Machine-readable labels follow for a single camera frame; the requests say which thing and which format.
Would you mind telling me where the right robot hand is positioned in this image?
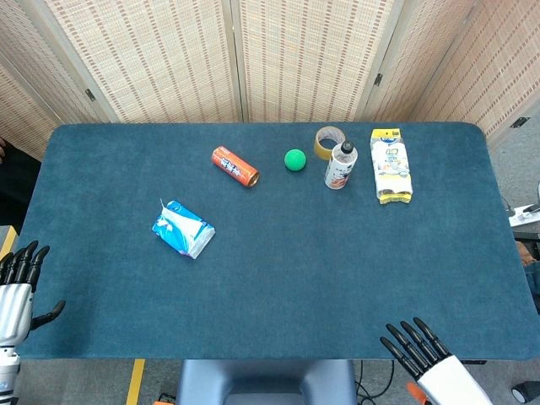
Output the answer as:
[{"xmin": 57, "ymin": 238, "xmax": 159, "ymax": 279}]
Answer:
[{"xmin": 380, "ymin": 317, "xmax": 494, "ymax": 405}]

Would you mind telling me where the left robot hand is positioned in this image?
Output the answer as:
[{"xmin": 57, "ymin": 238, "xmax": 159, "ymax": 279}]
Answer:
[{"xmin": 0, "ymin": 240, "xmax": 67, "ymax": 349}]

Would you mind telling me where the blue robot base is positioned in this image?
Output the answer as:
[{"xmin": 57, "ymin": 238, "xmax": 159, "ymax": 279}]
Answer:
[{"xmin": 174, "ymin": 359, "xmax": 359, "ymax": 405}]

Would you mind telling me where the blue tissue pack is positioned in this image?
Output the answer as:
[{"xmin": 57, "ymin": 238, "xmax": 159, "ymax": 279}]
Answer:
[{"xmin": 151, "ymin": 199, "xmax": 216, "ymax": 260}]

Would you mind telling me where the white power strip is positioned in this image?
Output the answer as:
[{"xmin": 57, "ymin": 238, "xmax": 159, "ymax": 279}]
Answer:
[{"xmin": 508, "ymin": 203, "xmax": 540, "ymax": 228}]

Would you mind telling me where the blue table mat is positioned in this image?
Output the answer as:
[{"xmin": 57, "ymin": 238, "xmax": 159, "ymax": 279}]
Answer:
[{"xmin": 12, "ymin": 121, "xmax": 540, "ymax": 362}]

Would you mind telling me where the yellow white sponge pack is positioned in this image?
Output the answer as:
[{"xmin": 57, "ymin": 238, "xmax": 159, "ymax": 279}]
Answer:
[{"xmin": 370, "ymin": 127, "xmax": 414, "ymax": 206}]

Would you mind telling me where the white plastic bottle black cap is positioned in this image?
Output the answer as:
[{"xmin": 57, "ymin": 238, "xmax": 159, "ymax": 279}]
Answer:
[{"xmin": 323, "ymin": 140, "xmax": 359, "ymax": 192}]

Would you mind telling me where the yellow tape roll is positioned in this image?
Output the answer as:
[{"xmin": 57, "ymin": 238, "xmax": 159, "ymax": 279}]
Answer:
[{"xmin": 313, "ymin": 127, "xmax": 348, "ymax": 161}]

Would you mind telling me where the green ball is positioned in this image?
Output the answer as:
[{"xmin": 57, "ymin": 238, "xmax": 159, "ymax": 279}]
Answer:
[{"xmin": 283, "ymin": 148, "xmax": 308, "ymax": 172}]

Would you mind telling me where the orange drink can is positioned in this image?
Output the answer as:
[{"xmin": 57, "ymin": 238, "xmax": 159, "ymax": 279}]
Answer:
[{"xmin": 210, "ymin": 145, "xmax": 261, "ymax": 190}]

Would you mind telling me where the bamboo folding screen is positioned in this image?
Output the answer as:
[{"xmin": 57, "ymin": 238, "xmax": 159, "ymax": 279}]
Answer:
[{"xmin": 0, "ymin": 0, "xmax": 540, "ymax": 161}]

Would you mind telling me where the black cable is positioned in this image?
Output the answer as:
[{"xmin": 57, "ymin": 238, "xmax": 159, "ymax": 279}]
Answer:
[{"xmin": 355, "ymin": 359, "xmax": 396, "ymax": 405}]

